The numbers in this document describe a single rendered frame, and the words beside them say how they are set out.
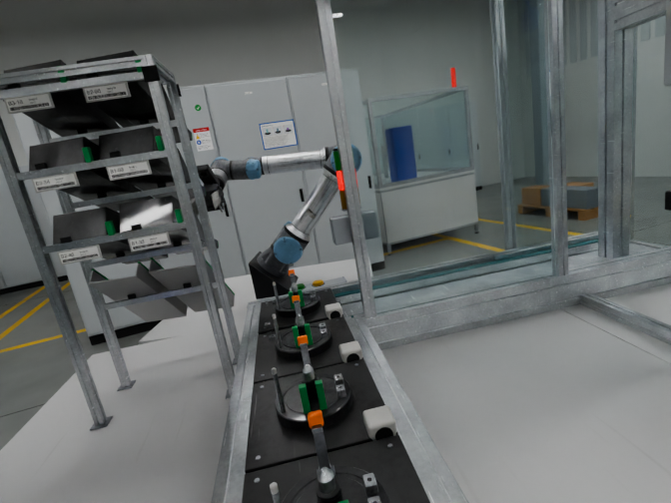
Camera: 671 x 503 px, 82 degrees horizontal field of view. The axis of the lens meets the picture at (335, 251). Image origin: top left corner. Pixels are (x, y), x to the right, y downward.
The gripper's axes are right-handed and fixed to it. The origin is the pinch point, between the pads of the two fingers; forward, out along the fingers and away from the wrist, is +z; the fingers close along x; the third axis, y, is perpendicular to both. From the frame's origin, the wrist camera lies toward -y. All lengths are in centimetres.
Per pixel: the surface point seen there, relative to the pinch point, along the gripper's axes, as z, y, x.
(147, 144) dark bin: 23.8, -31.5, -4.9
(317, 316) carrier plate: 35, 21, -34
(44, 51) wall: -671, 17, 444
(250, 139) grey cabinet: -270, 83, 42
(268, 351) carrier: 51, 14, -23
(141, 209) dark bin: 29.0, -18.3, 1.1
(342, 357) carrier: 59, 9, -41
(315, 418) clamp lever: 83, -12, -39
